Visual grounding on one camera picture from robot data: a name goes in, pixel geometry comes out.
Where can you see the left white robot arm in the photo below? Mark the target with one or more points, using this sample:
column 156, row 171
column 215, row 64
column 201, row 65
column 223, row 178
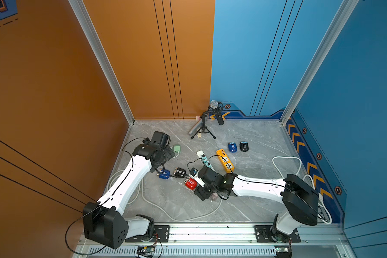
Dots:
column 103, row 221

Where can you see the light green charger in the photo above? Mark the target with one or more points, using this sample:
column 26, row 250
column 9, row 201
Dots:
column 177, row 148

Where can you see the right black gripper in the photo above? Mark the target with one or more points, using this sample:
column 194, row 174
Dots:
column 200, row 193

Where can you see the yellow power strip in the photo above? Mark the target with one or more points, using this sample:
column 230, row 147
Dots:
column 225, row 160

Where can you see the teal charger lower white strip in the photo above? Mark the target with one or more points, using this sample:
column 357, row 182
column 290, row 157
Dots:
column 206, row 162

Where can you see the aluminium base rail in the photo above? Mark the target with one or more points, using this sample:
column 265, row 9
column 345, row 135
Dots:
column 226, row 240

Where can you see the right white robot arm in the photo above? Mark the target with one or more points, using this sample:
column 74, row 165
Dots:
column 299, row 199

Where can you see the black tripod stand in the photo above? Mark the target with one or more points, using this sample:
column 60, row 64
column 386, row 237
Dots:
column 204, row 129

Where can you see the pink charger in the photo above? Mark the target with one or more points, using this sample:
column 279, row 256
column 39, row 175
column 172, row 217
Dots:
column 214, row 197

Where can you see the white power strip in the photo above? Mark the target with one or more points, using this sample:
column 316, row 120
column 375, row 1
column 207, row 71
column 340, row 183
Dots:
column 200, row 153

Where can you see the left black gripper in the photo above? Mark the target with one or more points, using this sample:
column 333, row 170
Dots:
column 168, row 152

